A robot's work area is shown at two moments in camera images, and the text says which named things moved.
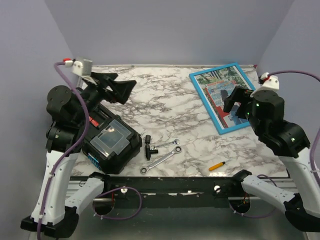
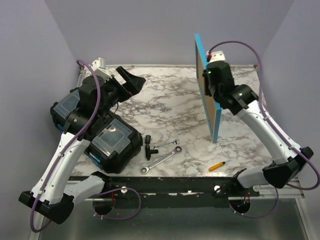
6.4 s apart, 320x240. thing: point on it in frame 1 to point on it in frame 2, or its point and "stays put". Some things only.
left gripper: (120, 90) stays put
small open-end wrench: (175, 142) stays put
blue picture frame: (212, 84) to (212, 110)
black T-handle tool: (148, 151) stays put
